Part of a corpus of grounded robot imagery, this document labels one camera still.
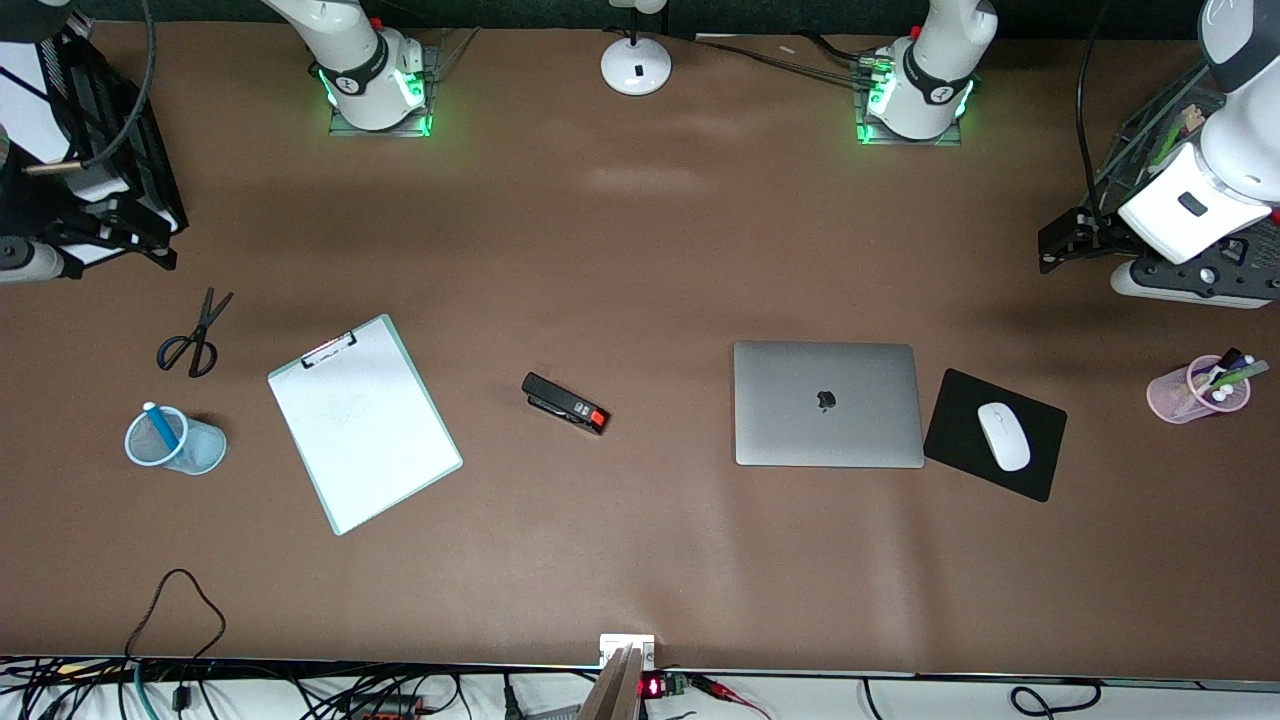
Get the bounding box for silver laptop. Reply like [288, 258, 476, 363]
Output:
[733, 340, 926, 469]

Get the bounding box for black marker pen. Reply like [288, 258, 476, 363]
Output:
[1195, 347, 1245, 393]

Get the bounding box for grey paper stack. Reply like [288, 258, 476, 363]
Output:
[75, 168, 133, 203]

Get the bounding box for white paper stack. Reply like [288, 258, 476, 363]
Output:
[0, 40, 73, 166]
[60, 215, 183, 278]

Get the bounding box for black stacked letter tray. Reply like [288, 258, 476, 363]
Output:
[0, 18, 189, 279]

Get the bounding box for light green pen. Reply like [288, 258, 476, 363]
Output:
[1203, 360, 1271, 393]

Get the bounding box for pink mesh pen cup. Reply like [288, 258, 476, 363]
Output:
[1146, 354, 1253, 425]

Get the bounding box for white computer mouse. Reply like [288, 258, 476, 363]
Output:
[976, 402, 1032, 473]

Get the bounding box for blue mesh pen cup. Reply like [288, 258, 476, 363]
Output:
[124, 405, 228, 476]

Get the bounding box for black mouse pad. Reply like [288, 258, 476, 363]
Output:
[922, 368, 1069, 503]

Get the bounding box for white paper sheet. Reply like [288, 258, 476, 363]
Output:
[271, 320, 460, 531]

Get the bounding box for pale teal clipboard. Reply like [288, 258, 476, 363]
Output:
[267, 313, 465, 537]

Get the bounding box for black stapler with red tip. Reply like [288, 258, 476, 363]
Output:
[521, 372, 610, 437]

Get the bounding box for white round-base stand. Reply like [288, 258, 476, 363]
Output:
[600, 0, 673, 98]

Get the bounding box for red power strip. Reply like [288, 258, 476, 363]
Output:
[340, 695, 426, 720]

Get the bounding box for dark wire mesh organizer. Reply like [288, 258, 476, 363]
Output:
[1085, 55, 1280, 291]

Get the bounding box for black-handled scissors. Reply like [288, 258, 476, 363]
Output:
[156, 288, 235, 379]

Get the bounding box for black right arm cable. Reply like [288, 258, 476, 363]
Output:
[72, 0, 157, 171]

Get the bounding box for thin black looped cable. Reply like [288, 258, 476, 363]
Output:
[125, 568, 227, 666]

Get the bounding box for black base cable bundle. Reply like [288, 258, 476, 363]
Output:
[700, 36, 883, 93]

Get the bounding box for red and black wire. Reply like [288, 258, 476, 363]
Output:
[690, 674, 773, 720]

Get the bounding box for white bracket block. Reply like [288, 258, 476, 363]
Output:
[599, 633, 657, 671]

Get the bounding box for grey metal post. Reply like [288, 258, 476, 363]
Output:
[578, 645, 646, 720]

